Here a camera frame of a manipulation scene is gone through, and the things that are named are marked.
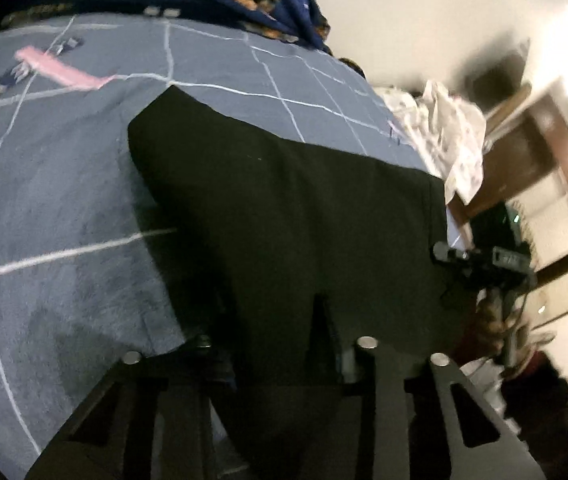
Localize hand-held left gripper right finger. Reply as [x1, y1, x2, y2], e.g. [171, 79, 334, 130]
[336, 337, 547, 480]

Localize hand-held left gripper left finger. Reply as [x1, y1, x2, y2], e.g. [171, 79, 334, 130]
[26, 335, 237, 480]

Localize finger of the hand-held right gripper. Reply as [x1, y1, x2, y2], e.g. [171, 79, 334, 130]
[432, 241, 471, 268]

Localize black pants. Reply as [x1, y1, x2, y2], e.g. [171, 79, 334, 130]
[128, 85, 471, 480]

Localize person's right hand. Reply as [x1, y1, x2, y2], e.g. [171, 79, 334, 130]
[476, 297, 512, 353]

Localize brown wooden furniture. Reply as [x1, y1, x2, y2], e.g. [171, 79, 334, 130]
[448, 92, 568, 313]

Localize white crumpled cloth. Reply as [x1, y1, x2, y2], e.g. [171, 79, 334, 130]
[376, 79, 488, 207]

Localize dark cloth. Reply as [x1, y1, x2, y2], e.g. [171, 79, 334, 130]
[501, 355, 568, 480]

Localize grey bed sheet white lines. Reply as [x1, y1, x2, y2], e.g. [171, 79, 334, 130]
[0, 12, 449, 478]

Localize dark wall-mounted object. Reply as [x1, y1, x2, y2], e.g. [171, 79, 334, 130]
[464, 50, 532, 113]

